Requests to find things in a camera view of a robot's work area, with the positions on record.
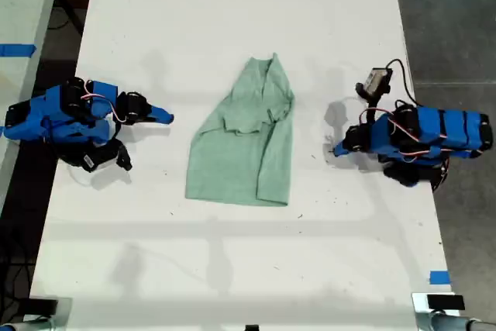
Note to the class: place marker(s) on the gripper grey camera box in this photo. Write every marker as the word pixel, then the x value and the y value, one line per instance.
pixel 375 80

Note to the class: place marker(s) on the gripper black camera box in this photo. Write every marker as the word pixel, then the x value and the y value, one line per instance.
pixel 102 156

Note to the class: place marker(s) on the long blue tape strip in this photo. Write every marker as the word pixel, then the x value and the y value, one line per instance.
pixel 17 50

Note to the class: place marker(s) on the white corner bracket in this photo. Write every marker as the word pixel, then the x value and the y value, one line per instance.
pixel 419 304

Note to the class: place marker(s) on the pale side table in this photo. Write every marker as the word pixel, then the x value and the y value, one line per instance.
pixel 23 5

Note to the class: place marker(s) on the short blue tape piece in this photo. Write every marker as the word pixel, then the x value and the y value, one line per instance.
pixel 439 277

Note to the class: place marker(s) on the pale green T-shirt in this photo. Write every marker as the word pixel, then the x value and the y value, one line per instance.
pixel 232 164

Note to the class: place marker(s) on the blue and black arm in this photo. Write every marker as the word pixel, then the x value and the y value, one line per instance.
pixel 441 131
pixel 50 118

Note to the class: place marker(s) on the small black box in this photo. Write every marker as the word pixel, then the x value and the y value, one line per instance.
pixel 445 302

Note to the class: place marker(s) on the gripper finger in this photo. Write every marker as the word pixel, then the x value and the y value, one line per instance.
pixel 342 151
pixel 160 112
pixel 159 119
pixel 341 145

